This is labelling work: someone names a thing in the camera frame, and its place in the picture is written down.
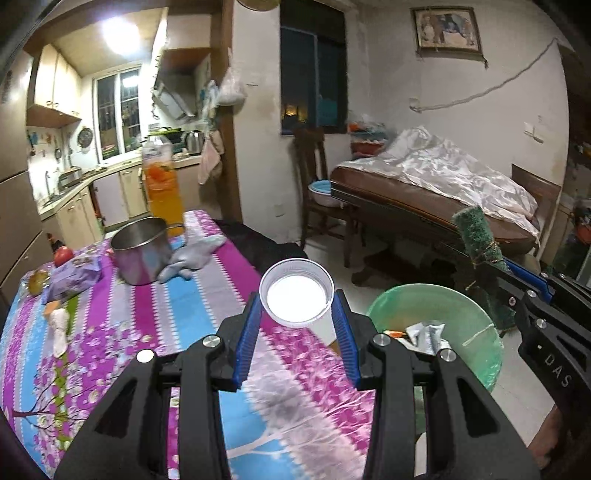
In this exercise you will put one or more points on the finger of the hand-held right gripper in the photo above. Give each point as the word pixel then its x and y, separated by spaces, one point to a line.
pixel 496 279
pixel 538 280

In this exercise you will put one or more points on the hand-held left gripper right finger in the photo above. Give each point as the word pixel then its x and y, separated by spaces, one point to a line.
pixel 346 341

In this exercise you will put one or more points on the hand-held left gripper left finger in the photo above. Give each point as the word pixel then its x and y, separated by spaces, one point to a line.
pixel 247 341

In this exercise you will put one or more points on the dark green fuzzy strip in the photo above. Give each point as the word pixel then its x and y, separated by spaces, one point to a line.
pixel 471 235

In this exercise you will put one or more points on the green plastic basin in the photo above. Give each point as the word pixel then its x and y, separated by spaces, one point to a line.
pixel 480 332

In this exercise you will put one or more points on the white plastic cup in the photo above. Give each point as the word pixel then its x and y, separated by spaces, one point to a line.
pixel 295 295

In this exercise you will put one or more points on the green plastic trash bin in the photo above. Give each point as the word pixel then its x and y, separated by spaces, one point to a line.
pixel 406 302

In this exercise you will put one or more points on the person's right forearm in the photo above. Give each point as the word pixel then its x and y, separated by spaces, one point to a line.
pixel 549 443

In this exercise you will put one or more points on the silver foil pouch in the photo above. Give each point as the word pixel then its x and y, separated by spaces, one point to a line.
pixel 427 337

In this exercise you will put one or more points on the black jacket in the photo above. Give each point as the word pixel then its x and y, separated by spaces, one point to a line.
pixel 268 244

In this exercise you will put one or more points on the grey cloth glove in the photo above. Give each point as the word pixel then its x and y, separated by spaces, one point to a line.
pixel 194 256

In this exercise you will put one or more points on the purple floral striped tablecloth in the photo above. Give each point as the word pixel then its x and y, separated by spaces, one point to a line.
pixel 138 314

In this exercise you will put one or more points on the brown wooden dining table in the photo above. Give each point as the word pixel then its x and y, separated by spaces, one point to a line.
pixel 392 203

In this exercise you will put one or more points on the steel pot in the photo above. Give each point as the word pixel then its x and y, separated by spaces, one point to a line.
pixel 138 258

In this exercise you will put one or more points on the blue plastic basin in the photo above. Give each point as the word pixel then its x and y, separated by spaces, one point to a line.
pixel 320 191

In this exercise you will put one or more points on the orange juice bottle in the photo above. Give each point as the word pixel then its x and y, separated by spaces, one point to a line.
pixel 161 203

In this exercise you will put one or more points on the purple plastic bag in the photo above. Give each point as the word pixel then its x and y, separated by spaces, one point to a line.
pixel 74 279

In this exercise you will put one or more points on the white tissue wad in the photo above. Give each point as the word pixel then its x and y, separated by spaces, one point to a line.
pixel 59 332

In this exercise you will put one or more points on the stacked red green baskets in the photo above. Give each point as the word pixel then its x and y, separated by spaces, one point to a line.
pixel 369 138

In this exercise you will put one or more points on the cream kitchen base cabinets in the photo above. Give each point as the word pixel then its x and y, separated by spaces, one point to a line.
pixel 134 189

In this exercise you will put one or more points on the red apple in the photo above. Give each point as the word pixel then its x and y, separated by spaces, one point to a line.
pixel 63 257

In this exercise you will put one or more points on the steel electric kettle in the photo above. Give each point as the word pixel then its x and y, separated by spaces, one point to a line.
pixel 194 143

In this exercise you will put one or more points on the yellow pear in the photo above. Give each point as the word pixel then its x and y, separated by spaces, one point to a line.
pixel 38 283

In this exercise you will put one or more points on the hanging green white cloth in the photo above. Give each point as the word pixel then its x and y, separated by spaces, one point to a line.
pixel 209 104

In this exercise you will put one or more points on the steel countertop cooker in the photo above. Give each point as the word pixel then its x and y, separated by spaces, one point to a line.
pixel 70 177

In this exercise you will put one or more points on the steel range hood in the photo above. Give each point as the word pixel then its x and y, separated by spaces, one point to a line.
pixel 173 101

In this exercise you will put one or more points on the hanging white plastic bag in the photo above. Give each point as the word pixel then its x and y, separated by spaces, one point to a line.
pixel 232 90

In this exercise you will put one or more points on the framed elephant picture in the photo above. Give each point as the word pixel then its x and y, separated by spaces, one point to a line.
pixel 445 30

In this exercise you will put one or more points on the round hanging strainer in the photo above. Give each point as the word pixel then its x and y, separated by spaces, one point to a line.
pixel 85 138

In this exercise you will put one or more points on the barred kitchen window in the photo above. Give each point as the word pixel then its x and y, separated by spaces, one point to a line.
pixel 117 115

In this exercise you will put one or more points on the grey refrigerator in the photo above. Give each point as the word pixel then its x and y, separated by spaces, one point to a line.
pixel 18 207

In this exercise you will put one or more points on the dark room window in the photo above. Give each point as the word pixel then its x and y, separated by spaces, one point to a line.
pixel 314 69

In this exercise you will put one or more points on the square ceiling light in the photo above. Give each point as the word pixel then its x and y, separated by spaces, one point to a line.
pixel 121 30

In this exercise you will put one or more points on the white wall cabinet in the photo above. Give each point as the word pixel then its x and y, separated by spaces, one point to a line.
pixel 53 83

